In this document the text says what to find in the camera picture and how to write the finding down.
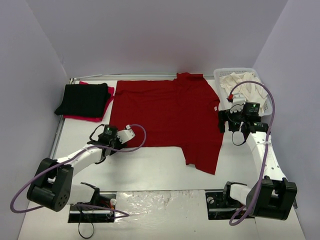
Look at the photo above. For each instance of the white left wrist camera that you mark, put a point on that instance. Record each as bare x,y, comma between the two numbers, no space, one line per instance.
125,135

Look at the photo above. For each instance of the folded red t-shirt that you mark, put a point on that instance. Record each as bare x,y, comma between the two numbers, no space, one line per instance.
105,105

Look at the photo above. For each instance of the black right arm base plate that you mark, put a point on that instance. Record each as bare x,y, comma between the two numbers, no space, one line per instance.
219,208

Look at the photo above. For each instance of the red t-shirt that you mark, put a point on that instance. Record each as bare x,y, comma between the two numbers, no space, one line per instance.
105,105
174,113

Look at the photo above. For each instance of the white t-shirts pile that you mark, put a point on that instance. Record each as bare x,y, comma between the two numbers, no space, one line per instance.
251,91

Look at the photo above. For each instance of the folded black t-shirt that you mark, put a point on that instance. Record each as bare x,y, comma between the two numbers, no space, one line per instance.
82,100

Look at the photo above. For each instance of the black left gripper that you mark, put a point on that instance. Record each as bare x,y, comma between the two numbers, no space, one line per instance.
116,144

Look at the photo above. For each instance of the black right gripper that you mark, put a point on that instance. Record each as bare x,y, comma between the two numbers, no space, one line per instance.
222,121

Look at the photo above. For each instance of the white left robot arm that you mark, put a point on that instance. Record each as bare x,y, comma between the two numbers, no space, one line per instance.
52,186

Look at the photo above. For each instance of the white plastic laundry basket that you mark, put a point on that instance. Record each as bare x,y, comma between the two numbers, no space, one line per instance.
222,94

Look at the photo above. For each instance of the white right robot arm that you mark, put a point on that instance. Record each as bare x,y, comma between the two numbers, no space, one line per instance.
273,194

